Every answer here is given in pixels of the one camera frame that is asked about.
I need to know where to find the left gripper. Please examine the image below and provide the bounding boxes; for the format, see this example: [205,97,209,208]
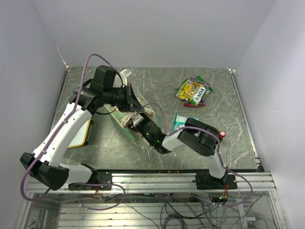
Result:
[104,83,145,113]

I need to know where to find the green printed paper bag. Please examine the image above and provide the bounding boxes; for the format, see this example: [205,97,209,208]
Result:
[104,91,163,161]

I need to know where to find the teal mint snack packet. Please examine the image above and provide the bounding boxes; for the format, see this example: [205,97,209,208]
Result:
[173,113,189,131]

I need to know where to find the purple candy packet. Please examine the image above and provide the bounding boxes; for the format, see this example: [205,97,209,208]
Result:
[183,100,205,108]

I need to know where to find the green yellow candy packet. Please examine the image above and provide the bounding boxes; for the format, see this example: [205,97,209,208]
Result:
[195,75,214,94]

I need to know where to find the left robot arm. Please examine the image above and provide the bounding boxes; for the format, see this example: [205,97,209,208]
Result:
[20,65,144,190]

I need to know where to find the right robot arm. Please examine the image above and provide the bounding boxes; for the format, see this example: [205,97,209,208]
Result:
[128,118,227,189]

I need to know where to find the red black stamp knob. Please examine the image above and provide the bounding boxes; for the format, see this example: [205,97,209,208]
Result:
[219,130,226,142]

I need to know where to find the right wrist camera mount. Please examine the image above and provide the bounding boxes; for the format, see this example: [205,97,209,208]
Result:
[131,114,144,128]

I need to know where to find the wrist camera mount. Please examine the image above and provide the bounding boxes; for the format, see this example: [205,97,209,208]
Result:
[131,114,144,128]
[120,68,132,86]

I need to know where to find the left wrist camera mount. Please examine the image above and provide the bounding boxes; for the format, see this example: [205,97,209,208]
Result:
[120,68,132,86]

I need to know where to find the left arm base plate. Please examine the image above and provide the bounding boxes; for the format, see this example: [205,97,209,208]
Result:
[68,171,112,191]

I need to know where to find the small whiteboard yellow frame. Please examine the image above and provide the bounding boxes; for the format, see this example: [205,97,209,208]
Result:
[68,118,93,149]

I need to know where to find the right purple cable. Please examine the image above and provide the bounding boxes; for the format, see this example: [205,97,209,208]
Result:
[142,102,254,208]

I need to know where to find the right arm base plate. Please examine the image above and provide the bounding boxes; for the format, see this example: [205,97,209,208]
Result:
[192,170,237,190]

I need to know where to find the loose wires under table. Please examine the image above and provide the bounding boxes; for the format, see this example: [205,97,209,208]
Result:
[78,182,263,229]

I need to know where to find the aluminium frame rail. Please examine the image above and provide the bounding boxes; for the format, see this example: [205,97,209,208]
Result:
[25,172,276,194]

